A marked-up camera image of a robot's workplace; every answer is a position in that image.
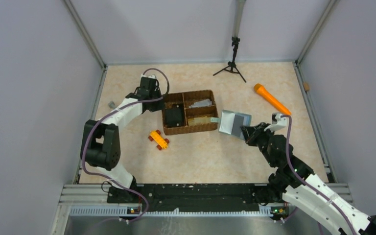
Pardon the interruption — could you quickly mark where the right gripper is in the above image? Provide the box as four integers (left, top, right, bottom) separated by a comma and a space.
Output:
240, 121, 277, 167

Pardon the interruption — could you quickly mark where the dark grey credit card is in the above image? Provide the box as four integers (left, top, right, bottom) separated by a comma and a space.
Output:
231, 113, 252, 140

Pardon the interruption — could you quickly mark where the green card holder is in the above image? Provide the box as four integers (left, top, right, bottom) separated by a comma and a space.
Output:
210, 110, 252, 140

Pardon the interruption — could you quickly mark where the brown wicker divided basket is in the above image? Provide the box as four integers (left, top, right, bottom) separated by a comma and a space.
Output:
162, 90, 218, 135

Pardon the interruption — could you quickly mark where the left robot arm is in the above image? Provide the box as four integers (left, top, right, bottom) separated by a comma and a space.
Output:
80, 74, 164, 202

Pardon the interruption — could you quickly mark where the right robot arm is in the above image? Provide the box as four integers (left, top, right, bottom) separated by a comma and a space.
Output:
241, 113, 376, 235

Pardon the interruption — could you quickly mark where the grey card in basket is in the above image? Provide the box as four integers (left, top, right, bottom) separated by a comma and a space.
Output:
188, 99, 214, 108

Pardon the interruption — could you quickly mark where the gold card in basket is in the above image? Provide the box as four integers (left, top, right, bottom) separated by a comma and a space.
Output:
188, 116, 218, 126

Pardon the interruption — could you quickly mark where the grey plastic connector piece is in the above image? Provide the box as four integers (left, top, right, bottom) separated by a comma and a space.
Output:
108, 101, 116, 110

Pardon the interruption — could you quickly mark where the orange flashlight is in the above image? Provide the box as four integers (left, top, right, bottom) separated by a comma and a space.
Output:
253, 83, 291, 116

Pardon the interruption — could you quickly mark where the yellow toy brick car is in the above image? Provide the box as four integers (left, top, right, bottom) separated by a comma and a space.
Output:
148, 130, 169, 150

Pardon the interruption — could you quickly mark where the black mini tripod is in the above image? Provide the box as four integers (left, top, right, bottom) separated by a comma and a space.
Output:
213, 37, 247, 83

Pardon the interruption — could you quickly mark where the grey pole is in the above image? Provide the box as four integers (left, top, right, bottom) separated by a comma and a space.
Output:
232, 0, 246, 38

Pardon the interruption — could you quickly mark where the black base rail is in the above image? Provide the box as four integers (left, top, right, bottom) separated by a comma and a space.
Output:
107, 183, 301, 213

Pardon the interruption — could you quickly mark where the white cable tray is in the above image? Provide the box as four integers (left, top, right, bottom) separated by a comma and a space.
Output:
70, 206, 273, 217

